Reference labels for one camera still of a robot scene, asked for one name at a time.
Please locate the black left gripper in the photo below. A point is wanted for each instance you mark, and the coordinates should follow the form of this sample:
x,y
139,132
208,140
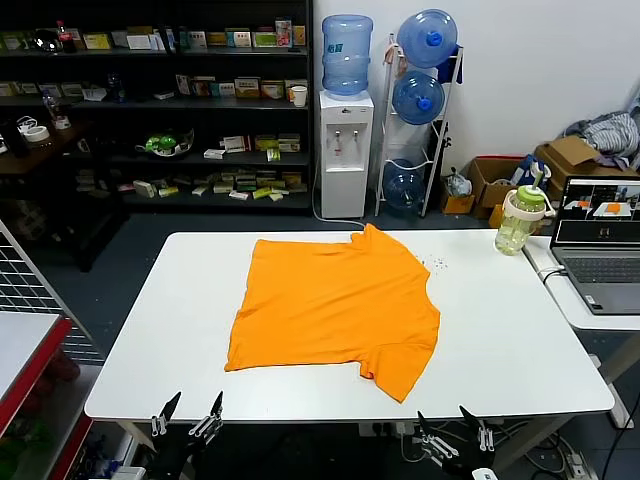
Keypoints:
x,y
170,457

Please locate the white paper cup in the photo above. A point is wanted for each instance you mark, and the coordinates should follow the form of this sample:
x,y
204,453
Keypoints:
x,y
298,96

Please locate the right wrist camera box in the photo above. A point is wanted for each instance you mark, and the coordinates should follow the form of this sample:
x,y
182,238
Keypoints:
x,y
485,474

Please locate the black shelving unit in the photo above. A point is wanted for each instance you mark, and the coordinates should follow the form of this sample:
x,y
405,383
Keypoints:
x,y
225,51

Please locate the pink hanging rag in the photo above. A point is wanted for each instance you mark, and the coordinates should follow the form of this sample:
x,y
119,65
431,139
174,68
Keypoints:
x,y
389,54

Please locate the open brown cardboard box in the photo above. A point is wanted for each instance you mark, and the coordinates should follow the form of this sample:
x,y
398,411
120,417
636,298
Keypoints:
x,y
492,192

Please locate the dark blue bottle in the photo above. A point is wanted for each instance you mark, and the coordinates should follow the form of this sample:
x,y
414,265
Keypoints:
x,y
116,89

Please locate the orange t-shirt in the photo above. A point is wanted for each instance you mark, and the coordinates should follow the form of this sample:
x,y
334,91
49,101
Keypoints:
x,y
330,310

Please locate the white work table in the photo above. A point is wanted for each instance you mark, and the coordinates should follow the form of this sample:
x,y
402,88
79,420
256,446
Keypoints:
x,y
500,350

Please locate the grey clothes pile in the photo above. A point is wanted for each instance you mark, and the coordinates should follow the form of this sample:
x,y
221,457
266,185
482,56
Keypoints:
x,y
610,130

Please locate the clear plastic water bottle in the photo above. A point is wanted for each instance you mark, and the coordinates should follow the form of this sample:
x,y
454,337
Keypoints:
x,y
49,105

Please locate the white red medicine box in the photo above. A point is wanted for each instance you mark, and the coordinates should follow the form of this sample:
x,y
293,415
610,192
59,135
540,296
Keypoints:
x,y
234,144

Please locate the small yellow cardboard box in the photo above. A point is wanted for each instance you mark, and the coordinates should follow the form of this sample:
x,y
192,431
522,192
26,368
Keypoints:
x,y
457,205

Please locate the white floor power strip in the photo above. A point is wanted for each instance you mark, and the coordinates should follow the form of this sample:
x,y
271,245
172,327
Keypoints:
x,y
574,460

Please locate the black metal stand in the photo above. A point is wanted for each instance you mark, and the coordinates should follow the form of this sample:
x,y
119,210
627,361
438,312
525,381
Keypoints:
x,y
446,142

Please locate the white socket strip under table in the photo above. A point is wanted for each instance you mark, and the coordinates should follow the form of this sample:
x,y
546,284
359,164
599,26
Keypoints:
x,y
392,428

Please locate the white metal jug rack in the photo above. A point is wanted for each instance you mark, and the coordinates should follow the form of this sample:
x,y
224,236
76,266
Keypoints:
x,y
383,150

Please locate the green lid drink bottle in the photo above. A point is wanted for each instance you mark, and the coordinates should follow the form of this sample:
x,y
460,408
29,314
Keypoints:
x,y
515,225

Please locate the shiny black round object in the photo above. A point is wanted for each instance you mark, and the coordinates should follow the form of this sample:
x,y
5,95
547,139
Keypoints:
x,y
46,41

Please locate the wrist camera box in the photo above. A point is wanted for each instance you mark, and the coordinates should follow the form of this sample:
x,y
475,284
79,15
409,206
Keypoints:
x,y
485,474
130,473

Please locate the glass bowl with green items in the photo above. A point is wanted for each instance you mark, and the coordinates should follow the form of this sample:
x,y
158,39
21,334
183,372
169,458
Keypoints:
x,y
162,143

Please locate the dark wooden table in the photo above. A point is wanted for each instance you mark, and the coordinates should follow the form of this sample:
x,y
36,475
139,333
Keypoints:
x,y
30,157

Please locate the blue white package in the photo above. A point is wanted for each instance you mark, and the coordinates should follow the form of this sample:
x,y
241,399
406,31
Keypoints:
x,y
525,172

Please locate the tied clear plastic bag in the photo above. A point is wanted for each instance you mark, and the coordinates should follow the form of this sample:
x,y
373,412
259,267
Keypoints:
x,y
460,184

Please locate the white side desk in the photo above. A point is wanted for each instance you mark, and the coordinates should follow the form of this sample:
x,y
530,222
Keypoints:
x,y
600,322

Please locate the large blue water jug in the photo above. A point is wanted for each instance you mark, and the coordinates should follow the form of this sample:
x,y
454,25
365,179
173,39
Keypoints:
x,y
425,37
405,185
347,55
417,97

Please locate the white water dispenser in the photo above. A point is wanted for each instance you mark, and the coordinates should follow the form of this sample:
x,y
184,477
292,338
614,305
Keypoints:
x,y
345,175

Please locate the large brown cardboard box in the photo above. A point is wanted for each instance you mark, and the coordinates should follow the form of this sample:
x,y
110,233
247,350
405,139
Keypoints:
x,y
570,155

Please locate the grey open laptop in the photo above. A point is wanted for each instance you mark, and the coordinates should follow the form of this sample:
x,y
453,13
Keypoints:
x,y
600,270

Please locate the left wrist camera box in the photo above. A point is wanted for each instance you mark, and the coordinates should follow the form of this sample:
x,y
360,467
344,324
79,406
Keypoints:
x,y
130,473

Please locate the white tape roll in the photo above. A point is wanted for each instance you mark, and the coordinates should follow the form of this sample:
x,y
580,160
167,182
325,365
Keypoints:
x,y
35,134

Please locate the red cap cola bottle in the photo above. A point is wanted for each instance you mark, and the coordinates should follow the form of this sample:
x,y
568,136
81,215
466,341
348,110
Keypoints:
x,y
65,40

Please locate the pink printed carton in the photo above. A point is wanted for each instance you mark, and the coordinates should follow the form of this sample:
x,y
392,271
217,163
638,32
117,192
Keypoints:
x,y
283,34

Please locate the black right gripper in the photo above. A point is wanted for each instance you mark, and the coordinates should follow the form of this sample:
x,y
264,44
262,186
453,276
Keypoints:
x,y
462,467

